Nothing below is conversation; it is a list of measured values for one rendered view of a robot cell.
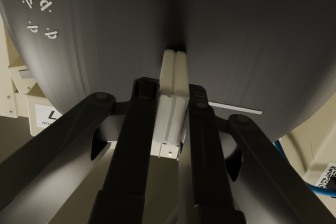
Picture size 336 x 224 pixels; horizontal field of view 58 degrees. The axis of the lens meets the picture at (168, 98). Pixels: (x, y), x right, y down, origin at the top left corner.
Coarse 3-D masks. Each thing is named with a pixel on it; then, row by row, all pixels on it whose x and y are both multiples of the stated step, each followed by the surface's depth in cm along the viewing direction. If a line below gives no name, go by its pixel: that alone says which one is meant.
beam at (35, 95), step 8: (32, 88) 82; (40, 88) 82; (32, 96) 80; (40, 96) 80; (32, 104) 81; (48, 104) 81; (32, 112) 82; (32, 120) 84; (32, 128) 86; (40, 128) 86; (112, 144) 87; (152, 144) 87; (160, 144) 86; (152, 152) 88; (160, 152) 88; (168, 152) 88; (176, 152) 88
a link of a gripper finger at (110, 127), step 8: (120, 104) 14; (128, 104) 14; (112, 112) 13; (120, 112) 13; (104, 120) 13; (112, 120) 13; (120, 120) 13; (96, 128) 13; (104, 128) 13; (112, 128) 13; (120, 128) 13; (96, 136) 13; (104, 136) 13; (112, 136) 14
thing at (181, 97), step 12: (180, 60) 18; (180, 72) 17; (180, 84) 15; (180, 96) 14; (180, 108) 14; (168, 120) 15; (180, 120) 15; (168, 132) 15; (180, 132) 15; (168, 144) 15
